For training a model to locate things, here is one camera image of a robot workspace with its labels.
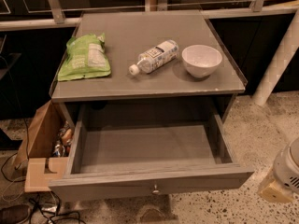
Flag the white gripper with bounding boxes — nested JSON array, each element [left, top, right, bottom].
[[258, 138, 299, 203]]

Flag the grey top drawer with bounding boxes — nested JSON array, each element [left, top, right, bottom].
[[50, 105, 253, 202]]

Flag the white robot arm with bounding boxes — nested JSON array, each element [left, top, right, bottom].
[[252, 10, 299, 203]]

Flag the white ceramic bowl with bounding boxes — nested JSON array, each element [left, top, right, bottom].
[[182, 45, 223, 78]]

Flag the clear plastic water bottle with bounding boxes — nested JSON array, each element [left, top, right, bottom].
[[129, 40, 178, 76]]

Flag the snack items in box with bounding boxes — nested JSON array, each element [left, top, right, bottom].
[[51, 122, 73, 158]]

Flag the green snack bag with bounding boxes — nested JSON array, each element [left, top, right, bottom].
[[58, 33, 111, 81]]

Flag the brown cardboard box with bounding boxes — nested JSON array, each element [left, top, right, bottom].
[[14, 101, 68, 192]]

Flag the dark shoe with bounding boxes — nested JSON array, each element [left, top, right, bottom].
[[0, 204, 31, 224]]

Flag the black cables on floor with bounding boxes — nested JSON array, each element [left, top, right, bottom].
[[0, 151, 87, 224]]

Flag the metal railing frame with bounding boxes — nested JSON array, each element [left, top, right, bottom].
[[0, 0, 299, 32]]

